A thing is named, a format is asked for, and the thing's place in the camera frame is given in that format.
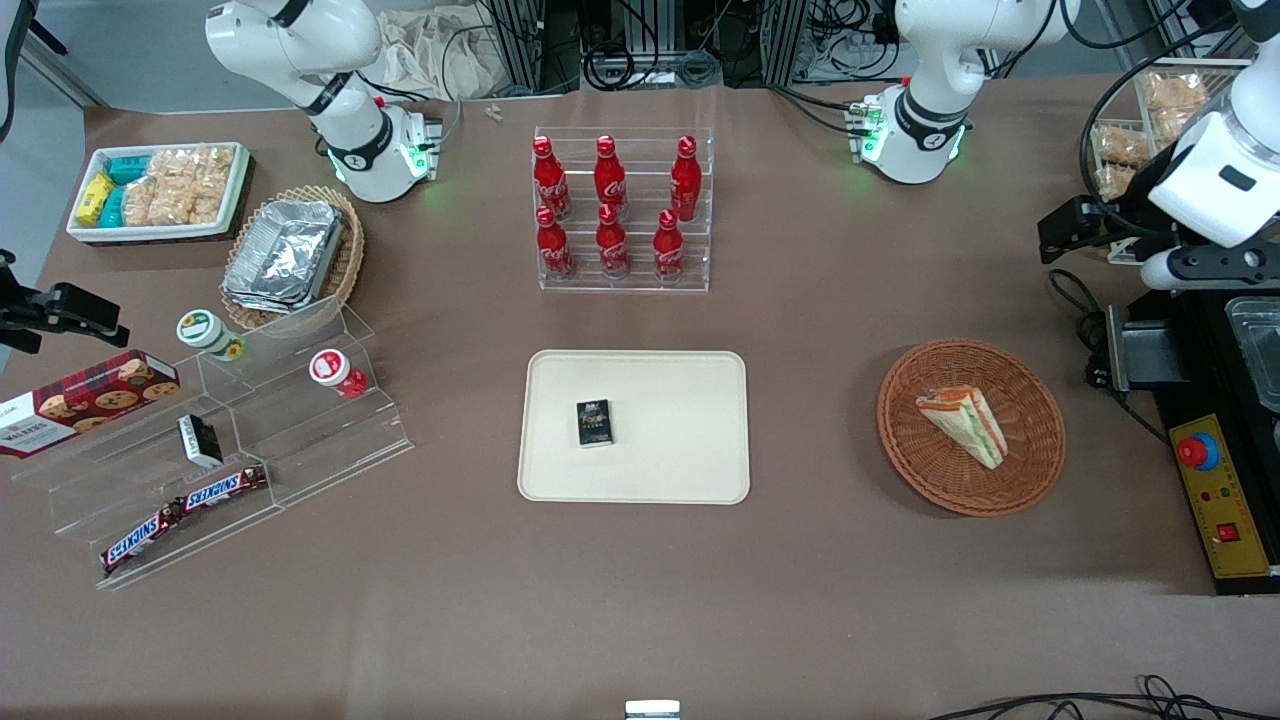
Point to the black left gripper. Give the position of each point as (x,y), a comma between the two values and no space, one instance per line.
(1127,217)

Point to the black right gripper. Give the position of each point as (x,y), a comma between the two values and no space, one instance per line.
(22,318)

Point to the triangular sandwich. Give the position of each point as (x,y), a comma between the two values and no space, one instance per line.
(968,425)

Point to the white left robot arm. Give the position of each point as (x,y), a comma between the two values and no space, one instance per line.
(930,110)

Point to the oval light wicker basket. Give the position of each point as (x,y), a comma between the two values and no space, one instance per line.
(348,255)

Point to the round brown wicker basket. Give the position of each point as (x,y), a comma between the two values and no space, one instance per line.
(930,470)

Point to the beige plastic serving tray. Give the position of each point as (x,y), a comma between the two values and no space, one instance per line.
(670,440)

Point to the clear rice cracker bag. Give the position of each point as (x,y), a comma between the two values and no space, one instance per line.
(155,203)
(1175,92)
(1180,122)
(210,198)
(1123,147)
(195,163)
(1112,182)

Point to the red tartan cookie box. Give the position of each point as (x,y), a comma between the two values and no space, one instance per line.
(80,405)

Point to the white rectangular plastic bin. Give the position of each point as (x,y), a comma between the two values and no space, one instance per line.
(160,232)

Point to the teal snack packet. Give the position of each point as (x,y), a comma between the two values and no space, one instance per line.
(113,207)
(128,169)

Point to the green lid white cup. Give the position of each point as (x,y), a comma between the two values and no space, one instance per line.
(205,332)

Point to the yellow snack packet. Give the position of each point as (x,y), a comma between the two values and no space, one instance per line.
(94,198)

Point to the small black white box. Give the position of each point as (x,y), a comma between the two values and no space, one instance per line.
(201,441)

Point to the black machine with yellow panel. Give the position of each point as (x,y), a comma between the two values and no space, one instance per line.
(1210,350)

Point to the stacked aluminium foil trays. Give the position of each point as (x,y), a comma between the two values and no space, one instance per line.
(285,255)

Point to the snickers chocolate bar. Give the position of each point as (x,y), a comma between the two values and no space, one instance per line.
(222,487)
(140,537)

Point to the clear plastic container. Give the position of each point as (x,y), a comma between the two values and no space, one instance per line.
(1258,350)

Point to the clear acrylic stepped shelf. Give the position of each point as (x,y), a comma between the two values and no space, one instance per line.
(300,440)

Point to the red lid white cup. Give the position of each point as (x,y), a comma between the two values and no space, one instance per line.
(333,371)

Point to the red emergency stop button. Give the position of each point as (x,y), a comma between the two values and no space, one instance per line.
(1197,452)

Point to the red cola bottle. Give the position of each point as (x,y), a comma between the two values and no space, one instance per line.
(609,180)
(550,185)
(686,185)
(612,248)
(668,252)
(553,250)

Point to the beige crumpled cloth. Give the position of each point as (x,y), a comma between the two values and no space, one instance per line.
(430,55)

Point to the clear acrylic bottle rack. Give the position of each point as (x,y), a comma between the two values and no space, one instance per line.
(640,285)

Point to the small black card box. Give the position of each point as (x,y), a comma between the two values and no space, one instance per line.
(594,423)

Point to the small white device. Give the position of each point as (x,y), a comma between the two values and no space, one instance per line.
(652,710)

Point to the aluminium frame post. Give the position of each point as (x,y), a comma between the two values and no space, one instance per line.
(520,40)
(785,40)

